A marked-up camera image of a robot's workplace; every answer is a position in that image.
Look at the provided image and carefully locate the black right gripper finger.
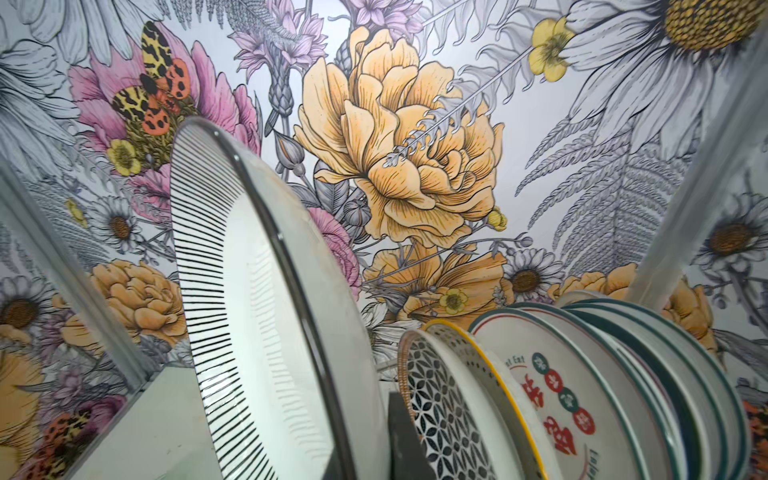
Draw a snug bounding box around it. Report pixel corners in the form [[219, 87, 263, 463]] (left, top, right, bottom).
[[387, 392, 437, 480]]

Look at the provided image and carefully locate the black geometric pattern plate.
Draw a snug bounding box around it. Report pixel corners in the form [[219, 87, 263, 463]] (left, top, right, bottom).
[[398, 330, 524, 479]]

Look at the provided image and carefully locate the black striped rim plate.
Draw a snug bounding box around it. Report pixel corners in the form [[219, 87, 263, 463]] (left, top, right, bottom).
[[170, 118, 392, 479]]

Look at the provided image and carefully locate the yellow rim dotted plate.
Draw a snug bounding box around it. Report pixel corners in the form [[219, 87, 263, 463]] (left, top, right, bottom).
[[424, 320, 565, 479]]

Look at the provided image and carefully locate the green rim printed plate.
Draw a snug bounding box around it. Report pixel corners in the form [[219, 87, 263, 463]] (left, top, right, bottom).
[[469, 303, 689, 479]]

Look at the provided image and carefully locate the left aluminium corner post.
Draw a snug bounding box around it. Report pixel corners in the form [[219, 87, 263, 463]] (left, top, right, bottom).
[[1, 161, 159, 392]]

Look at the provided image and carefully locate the aluminium corner post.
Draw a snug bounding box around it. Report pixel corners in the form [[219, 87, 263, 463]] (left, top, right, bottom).
[[626, 23, 767, 310], [1, 161, 159, 392]]

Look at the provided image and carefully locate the right aluminium corner post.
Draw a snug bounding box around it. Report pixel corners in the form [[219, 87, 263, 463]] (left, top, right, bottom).
[[626, 23, 767, 310]]

